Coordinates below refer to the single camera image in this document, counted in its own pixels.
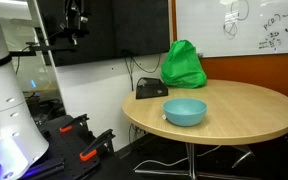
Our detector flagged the black wall cables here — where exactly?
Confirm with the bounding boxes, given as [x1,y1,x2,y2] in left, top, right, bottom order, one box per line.
[123,52,162,92]

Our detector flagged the round wooden table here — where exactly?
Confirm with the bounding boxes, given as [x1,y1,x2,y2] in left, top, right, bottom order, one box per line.
[122,78,288,180]

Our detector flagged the black slanted box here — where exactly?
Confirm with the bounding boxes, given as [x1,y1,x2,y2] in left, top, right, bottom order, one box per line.
[135,77,169,100]

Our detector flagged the whiteboard with writing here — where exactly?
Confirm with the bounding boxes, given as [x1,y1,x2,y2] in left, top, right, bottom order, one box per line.
[174,0,288,59]

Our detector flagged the light blue plastic bowl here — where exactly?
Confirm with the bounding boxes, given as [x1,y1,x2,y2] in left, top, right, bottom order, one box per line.
[162,97,208,127]

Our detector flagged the white floor cable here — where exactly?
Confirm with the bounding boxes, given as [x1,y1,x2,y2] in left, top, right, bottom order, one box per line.
[132,144,222,172]

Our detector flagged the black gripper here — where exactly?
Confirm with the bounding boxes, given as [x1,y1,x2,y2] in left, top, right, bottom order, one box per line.
[65,0,89,29]

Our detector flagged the green fabric bag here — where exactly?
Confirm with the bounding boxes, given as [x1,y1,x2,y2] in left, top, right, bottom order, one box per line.
[160,39,208,90]

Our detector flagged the black clamp with orange handle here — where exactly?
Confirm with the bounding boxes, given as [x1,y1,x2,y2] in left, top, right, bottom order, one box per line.
[58,113,91,134]
[79,128,117,163]

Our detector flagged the black stereo camera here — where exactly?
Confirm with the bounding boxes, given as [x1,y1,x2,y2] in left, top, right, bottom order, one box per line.
[59,27,86,38]

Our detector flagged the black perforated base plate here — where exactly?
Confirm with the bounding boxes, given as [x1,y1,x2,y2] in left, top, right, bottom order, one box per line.
[19,114,132,180]

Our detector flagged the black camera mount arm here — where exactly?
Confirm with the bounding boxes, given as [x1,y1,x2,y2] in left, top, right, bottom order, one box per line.
[8,36,79,58]

